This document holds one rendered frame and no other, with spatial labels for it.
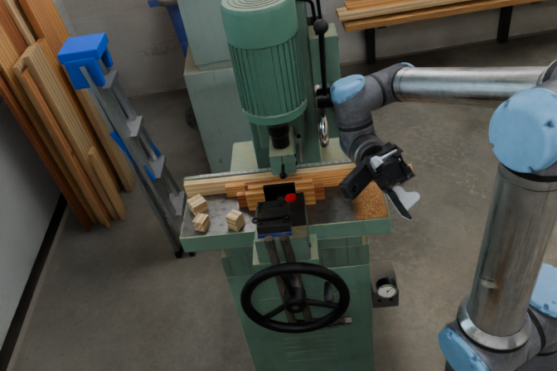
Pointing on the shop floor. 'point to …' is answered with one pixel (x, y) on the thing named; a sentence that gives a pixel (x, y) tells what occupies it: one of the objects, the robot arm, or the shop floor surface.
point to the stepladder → (125, 127)
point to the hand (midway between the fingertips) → (394, 194)
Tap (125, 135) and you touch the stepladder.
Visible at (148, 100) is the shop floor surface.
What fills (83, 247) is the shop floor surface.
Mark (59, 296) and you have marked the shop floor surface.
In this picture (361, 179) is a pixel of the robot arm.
